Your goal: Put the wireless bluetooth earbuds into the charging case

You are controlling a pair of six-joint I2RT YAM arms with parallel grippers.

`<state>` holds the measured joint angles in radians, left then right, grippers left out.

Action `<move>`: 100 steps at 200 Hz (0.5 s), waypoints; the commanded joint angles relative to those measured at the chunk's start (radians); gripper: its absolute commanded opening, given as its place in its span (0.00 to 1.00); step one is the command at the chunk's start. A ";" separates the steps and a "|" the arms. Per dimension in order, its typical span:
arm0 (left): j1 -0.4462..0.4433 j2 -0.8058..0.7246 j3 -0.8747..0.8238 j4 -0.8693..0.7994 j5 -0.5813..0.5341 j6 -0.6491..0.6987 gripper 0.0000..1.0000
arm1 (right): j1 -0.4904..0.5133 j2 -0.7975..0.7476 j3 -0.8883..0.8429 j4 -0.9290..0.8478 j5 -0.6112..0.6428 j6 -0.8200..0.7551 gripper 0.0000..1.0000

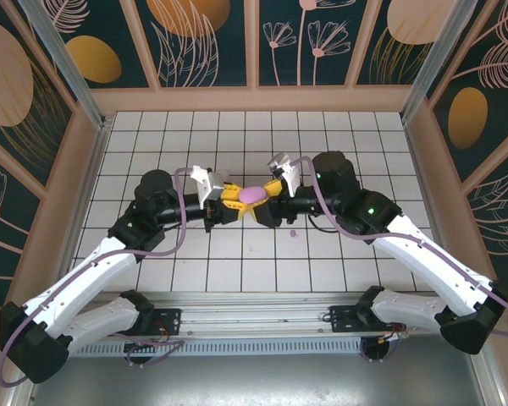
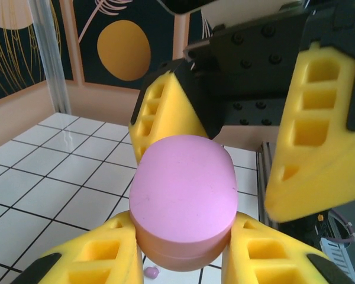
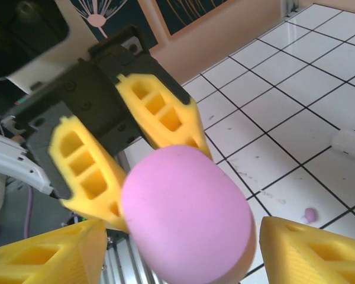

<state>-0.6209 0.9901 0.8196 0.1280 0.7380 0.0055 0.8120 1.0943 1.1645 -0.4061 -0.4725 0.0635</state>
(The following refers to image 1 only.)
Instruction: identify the steel sheet panel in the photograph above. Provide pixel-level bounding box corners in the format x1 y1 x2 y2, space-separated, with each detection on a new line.
27 333 499 406

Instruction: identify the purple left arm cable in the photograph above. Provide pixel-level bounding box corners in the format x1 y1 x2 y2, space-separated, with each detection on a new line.
0 167 187 389

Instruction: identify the aluminium side rail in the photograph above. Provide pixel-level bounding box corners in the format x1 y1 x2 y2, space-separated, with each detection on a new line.
401 116 508 406
2 120 113 406

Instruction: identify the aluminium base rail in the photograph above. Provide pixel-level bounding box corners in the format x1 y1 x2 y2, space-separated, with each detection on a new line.
86 290 488 339

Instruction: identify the slotted grey cable duct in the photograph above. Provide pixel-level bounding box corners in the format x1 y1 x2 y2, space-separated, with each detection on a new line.
74 337 367 359

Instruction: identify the red black wire bundle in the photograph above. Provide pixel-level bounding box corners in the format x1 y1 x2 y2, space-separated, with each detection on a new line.
378 319 409 346
152 321 174 342

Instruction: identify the aluminium frame post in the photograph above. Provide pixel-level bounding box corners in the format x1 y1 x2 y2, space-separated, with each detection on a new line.
399 0 480 124
17 0 113 131

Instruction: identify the black round cable port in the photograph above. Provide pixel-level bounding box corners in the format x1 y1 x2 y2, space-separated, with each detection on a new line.
124 341 153 370
361 337 393 364

